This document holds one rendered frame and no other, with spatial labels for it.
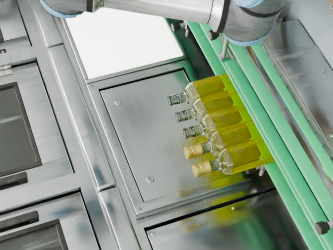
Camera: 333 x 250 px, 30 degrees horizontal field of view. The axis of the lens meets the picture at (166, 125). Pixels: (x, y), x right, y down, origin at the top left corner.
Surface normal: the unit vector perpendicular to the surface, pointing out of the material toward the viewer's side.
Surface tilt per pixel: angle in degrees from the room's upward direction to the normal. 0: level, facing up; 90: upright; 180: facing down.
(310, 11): 0
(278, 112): 90
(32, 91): 90
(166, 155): 90
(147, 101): 90
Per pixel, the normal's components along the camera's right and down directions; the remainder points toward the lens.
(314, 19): -0.94, 0.25
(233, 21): -0.03, 0.62
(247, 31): -0.13, 0.87
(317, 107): 0.06, -0.58
